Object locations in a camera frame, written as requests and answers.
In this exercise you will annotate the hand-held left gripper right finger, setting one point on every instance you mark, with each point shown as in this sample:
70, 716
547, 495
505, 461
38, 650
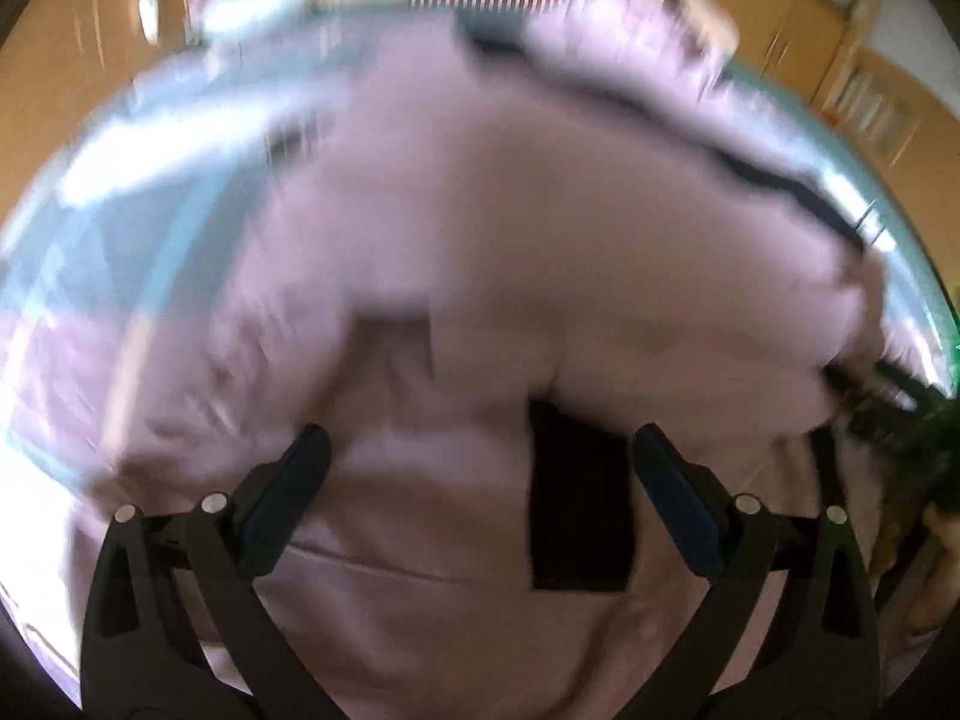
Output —
675, 511

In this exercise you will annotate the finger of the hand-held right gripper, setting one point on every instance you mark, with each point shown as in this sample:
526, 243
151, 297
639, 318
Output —
874, 382

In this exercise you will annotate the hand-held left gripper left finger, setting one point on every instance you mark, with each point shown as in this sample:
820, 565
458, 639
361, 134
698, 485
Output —
289, 499

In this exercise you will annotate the pink hooded jacket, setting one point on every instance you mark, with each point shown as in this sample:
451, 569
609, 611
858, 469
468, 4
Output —
525, 255

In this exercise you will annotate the person's right hand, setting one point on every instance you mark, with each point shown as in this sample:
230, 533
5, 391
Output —
937, 577

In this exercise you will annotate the pink grey plaid bed sheet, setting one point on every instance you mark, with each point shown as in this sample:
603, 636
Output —
127, 240

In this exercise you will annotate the wooden headboard cabinet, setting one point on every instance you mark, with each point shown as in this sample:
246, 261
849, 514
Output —
780, 7

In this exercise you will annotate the green patterned bed mat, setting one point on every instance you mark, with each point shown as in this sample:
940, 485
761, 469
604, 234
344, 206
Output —
491, 24

